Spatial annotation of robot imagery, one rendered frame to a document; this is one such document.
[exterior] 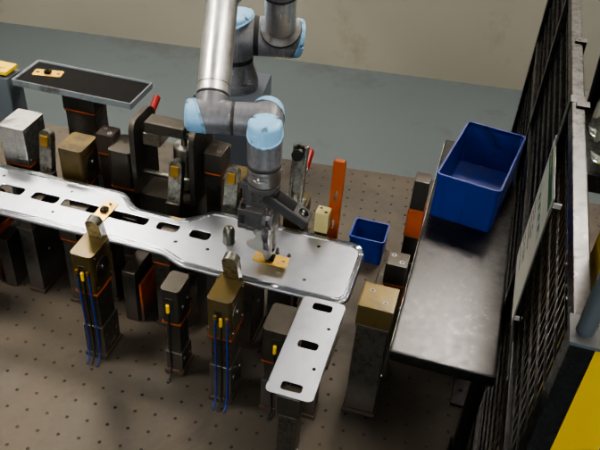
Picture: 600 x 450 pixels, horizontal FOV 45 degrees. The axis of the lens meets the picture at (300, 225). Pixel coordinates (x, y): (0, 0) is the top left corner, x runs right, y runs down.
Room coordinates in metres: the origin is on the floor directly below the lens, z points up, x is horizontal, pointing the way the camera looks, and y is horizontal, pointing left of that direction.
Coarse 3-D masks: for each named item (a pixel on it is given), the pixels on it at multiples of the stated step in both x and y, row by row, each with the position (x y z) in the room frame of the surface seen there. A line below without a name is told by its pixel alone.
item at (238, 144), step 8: (256, 72) 2.12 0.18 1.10; (264, 80) 2.07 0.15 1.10; (256, 88) 2.01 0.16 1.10; (264, 88) 2.02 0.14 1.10; (232, 96) 1.95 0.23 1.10; (240, 96) 1.95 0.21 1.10; (248, 96) 1.96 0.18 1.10; (256, 96) 1.96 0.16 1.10; (216, 136) 1.93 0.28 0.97; (224, 136) 1.93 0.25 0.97; (232, 136) 1.93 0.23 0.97; (240, 136) 1.93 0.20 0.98; (232, 144) 1.93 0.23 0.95; (240, 144) 1.93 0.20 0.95; (232, 152) 1.93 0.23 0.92; (240, 152) 1.93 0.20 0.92; (232, 160) 1.93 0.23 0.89; (240, 160) 1.93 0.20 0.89
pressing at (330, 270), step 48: (0, 192) 1.52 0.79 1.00; (48, 192) 1.54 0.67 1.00; (96, 192) 1.55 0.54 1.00; (144, 240) 1.37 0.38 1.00; (192, 240) 1.38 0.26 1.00; (240, 240) 1.40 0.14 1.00; (288, 240) 1.41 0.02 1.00; (336, 240) 1.42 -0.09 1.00; (288, 288) 1.24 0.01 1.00; (336, 288) 1.25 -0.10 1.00
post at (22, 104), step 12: (12, 72) 1.92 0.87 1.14; (0, 84) 1.88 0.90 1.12; (0, 96) 1.88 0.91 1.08; (12, 96) 1.88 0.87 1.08; (24, 96) 1.93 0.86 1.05; (0, 108) 1.88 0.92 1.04; (12, 108) 1.87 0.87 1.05; (24, 108) 1.92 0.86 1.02; (0, 120) 1.88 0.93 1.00; (12, 192) 1.89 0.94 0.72
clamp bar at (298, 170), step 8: (296, 144) 1.52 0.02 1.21; (304, 144) 1.53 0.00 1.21; (296, 152) 1.48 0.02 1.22; (304, 152) 1.51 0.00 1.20; (296, 160) 1.48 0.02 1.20; (304, 160) 1.50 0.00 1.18; (296, 168) 1.51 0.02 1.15; (304, 168) 1.50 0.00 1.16; (296, 176) 1.51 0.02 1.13; (304, 176) 1.50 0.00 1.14; (296, 184) 1.50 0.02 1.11; (304, 184) 1.51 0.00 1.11; (288, 192) 1.50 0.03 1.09; (296, 192) 1.50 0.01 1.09
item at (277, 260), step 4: (256, 252) 1.33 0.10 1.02; (260, 252) 1.33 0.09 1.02; (256, 256) 1.32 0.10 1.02; (272, 256) 1.32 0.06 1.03; (276, 256) 1.32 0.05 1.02; (280, 256) 1.32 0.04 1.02; (284, 256) 1.32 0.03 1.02; (256, 260) 1.30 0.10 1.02; (260, 260) 1.30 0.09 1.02; (264, 260) 1.31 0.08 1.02; (268, 260) 1.31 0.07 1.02; (272, 260) 1.30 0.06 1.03; (276, 260) 1.31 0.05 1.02; (280, 260) 1.31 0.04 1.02; (284, 260) 1.31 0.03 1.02; (288, 260) 1.31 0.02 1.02; (272, 264) 1.29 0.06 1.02; (276, 264) 1.29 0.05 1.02; (280, 264) 1.29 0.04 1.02; (284, 264) 1.30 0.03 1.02; (284, 268) 1.29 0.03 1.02
